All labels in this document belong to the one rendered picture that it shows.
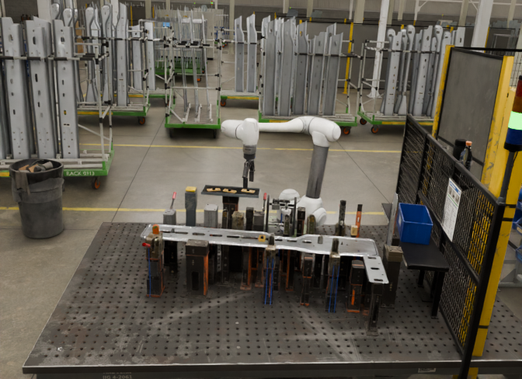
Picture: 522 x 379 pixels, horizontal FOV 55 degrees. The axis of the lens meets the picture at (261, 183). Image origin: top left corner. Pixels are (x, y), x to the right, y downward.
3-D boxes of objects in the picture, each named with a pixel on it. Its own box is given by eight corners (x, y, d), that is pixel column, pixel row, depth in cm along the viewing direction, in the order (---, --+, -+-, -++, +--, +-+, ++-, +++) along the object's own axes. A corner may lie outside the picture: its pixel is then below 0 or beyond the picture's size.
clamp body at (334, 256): (321, 313, 276) (327, 257, 265) (320, 301, 287) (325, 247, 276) (338, 314, 276) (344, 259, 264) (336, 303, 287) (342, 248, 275)
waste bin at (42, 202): (8, 242, 488) (-2, 172, 464) (28, 220, 538) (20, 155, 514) (60, 243, 492) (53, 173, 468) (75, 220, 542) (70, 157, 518)
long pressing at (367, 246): (137, 240, 286) (137, 238, 285) (147, 224, 307) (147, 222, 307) (380, 258, 278) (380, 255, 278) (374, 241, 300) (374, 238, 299)
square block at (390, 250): (380, 308, 283) (388, 251, 271) (378, 300, 291) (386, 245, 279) (394, 309, 283) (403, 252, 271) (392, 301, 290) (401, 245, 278)
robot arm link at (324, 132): (304, 218, 370) (328, 228, 356) (290, 222, 358) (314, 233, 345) (321, 116, 348) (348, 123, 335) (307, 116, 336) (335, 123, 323)
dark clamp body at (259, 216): (247, 272, 316) (249, 216, 303) (249, 262, 328) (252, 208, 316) (264, 272, 315) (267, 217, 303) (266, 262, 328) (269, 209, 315)
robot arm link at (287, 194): (285, 210, 382) (287, 184, 374) (304, 218, 371) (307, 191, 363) (271, 217, 371) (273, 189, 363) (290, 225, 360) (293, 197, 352)
